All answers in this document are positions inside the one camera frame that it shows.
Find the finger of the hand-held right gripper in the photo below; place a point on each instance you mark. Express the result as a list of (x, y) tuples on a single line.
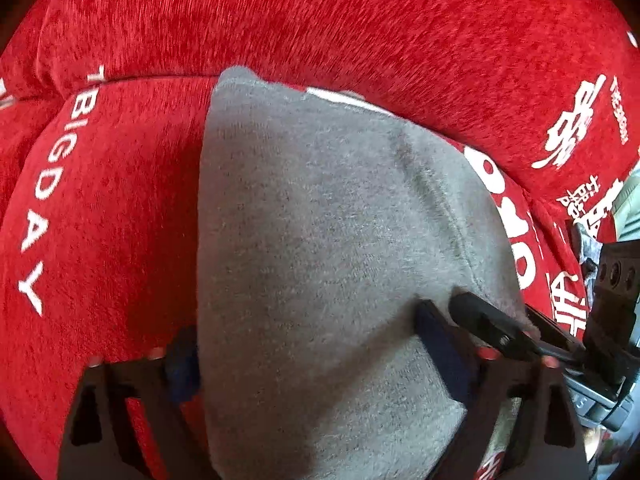
[(480, 315), (552, 332)]

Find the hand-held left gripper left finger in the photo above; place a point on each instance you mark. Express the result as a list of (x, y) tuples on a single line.
[(182, 372)]

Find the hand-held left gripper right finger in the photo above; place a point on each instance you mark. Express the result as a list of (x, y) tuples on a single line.
[(442, 355)]

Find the grey knit garment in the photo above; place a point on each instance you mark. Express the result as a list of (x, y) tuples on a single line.
[(325, 260)]

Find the dark grey cloth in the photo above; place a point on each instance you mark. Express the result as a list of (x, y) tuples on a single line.
[(586, 250)]

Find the red printed sofa cover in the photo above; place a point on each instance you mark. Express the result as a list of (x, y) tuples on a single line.
[(350, 25)]

